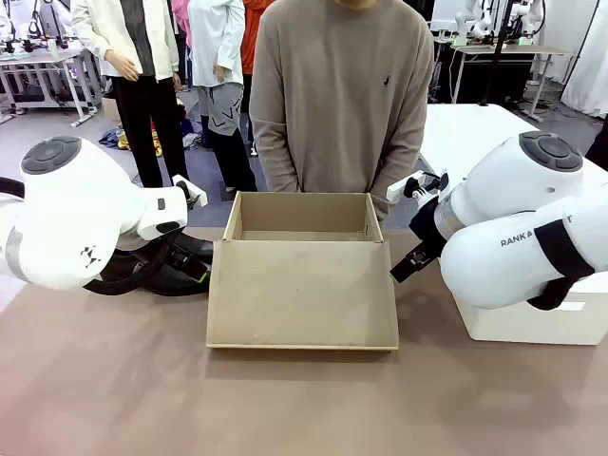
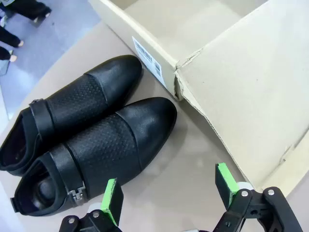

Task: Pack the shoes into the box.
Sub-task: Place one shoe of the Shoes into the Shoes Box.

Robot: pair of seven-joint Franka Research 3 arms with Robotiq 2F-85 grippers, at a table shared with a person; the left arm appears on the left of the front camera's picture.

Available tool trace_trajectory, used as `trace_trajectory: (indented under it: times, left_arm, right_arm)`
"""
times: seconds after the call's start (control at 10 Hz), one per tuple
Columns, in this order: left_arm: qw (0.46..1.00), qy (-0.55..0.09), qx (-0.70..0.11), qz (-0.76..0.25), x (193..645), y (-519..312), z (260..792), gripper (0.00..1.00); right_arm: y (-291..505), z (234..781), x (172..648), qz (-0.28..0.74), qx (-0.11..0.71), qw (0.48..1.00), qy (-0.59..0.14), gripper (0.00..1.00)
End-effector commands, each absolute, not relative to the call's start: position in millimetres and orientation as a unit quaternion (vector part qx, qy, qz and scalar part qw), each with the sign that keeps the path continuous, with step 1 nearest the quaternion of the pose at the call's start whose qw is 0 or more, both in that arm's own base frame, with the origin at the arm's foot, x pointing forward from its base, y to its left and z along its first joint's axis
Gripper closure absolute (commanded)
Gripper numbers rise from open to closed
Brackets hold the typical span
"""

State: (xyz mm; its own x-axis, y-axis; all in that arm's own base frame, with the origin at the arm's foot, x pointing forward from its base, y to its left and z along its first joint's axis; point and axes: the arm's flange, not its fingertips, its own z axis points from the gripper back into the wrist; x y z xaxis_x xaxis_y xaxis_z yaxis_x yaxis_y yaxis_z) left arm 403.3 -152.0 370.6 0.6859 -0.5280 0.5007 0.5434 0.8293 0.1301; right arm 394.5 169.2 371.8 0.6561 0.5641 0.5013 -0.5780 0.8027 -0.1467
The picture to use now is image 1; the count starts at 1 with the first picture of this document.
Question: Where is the person in white shirt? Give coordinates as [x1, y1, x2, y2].
[187, 0, 258, 194]

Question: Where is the white background workbench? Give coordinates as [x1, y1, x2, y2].
[0, 49, 104, 129]

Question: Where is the person's left forearm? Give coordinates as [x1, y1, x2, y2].
[370, 132, 424, 222]

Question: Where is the white foam box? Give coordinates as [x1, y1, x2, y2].
[450, 273, 608, 347]

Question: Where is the red garment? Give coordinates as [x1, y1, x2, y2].
[240, 0, 276, 77]

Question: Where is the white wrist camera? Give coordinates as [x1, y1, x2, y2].
[387, 170, 450, 205]
[171, 174, 209, 210]

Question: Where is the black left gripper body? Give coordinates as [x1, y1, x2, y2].
[142, 230, 191, 260]

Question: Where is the black leather buckle shoe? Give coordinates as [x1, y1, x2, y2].
[180, 237, 215, 263]
[102, 256, 210, 296]

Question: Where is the mannequin in white jacket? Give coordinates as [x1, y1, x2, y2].
[70, 0, 191, 189]

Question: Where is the person's right forearm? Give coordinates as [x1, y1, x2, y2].
[251, 127, 305, 194]

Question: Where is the white curtain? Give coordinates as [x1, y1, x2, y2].
[560, 0, 608, 120]

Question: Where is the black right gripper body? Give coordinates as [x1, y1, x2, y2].
[408, 197, 450, 256]

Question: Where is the pink garment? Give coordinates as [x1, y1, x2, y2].
[170, 0, 194, 51]

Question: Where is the person in beige sweater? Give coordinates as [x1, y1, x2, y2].
[249, 0, 436, 222]

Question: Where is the beige background table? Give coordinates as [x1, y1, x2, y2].
[448, 43, 576, 124]

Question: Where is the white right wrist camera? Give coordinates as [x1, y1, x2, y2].
[387, 170, 450, 205]

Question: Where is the small cardboard floor box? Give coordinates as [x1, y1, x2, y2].
[102, 97, 123, 125]

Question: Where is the clothes pile on floor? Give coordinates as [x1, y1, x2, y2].
[98, 123, 203, 157]

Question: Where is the brown cardboard shoe box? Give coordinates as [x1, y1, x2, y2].
[206, 191, 399, 353]

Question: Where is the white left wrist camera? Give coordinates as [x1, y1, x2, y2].
[171, 174, 209, 210]

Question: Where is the black strap on arm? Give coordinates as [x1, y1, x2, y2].
[526, 220, 598, 311]

